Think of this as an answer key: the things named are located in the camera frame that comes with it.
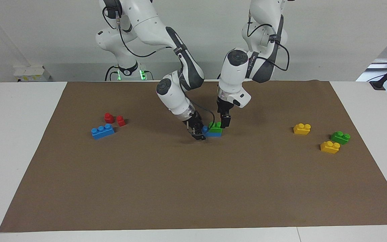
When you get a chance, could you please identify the yellow two-stud toy block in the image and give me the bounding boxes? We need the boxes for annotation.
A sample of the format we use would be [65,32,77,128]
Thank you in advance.
[293,123,311,135]
[320,141,341,154]

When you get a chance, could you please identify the blue three-stud toy block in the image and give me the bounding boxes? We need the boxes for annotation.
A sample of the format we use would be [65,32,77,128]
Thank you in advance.
[91,124,115,139]
[202,126,223,137]

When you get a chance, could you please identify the brown paper table mat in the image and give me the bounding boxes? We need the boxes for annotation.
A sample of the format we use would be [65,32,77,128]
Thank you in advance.
[0,80,387,233]

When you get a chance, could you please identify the white wall socket box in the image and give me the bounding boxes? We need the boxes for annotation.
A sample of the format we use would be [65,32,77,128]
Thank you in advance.
[13,66,51,82]

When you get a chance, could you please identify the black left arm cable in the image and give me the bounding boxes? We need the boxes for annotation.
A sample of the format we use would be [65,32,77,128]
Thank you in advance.
[247,13,290,72]

